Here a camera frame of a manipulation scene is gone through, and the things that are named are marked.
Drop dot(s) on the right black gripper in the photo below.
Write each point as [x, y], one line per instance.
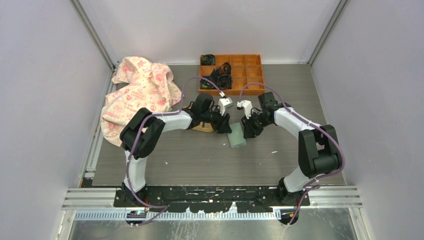
[250, 131]

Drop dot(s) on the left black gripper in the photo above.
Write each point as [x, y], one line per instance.
[222, 125]

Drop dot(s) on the light green card holder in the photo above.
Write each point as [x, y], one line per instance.
[236, 137]

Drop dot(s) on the yellow oval tray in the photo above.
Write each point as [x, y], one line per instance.
[203, 126]

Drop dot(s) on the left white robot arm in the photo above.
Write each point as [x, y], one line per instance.
[141, 135]

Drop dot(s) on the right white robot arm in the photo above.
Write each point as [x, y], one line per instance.
[318, 149]

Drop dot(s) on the dark rolled sock bottom-middle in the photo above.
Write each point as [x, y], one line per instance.
[224, 82]

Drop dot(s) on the dark rolled sock bottom-left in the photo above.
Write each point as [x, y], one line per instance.
[205, 83]

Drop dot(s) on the dark rolled sock middle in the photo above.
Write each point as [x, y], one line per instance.
[224, 69]

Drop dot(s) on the orange compartment organizer box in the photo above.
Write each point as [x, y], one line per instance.
[245, 69]

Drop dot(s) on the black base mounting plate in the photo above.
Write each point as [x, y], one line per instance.
[219, 199]

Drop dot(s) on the dark rolled sock top-left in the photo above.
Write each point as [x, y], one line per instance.
[207, 60]

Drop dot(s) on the pink patterned cloth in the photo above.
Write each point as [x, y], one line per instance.
[147, 85]

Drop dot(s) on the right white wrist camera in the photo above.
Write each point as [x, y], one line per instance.
[246, 106]

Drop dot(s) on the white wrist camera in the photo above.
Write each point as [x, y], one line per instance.
[246, 106]
[224, 103]

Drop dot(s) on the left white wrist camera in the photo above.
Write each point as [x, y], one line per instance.
[224, 103]

